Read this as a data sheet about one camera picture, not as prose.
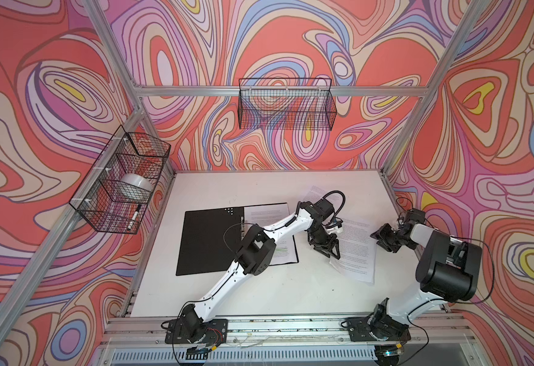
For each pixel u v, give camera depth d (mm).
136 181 734
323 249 829
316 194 1113
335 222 859
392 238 809
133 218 719
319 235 812
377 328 685
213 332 729
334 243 818
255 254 639
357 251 928
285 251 910
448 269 485
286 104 960
